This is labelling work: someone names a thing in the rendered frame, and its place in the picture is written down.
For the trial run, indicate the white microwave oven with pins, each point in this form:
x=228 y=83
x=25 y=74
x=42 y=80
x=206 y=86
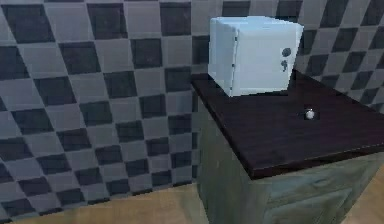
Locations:
x=256 y=56

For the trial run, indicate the grey-green cabinet with dark top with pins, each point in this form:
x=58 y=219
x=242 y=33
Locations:
x=286 y=143

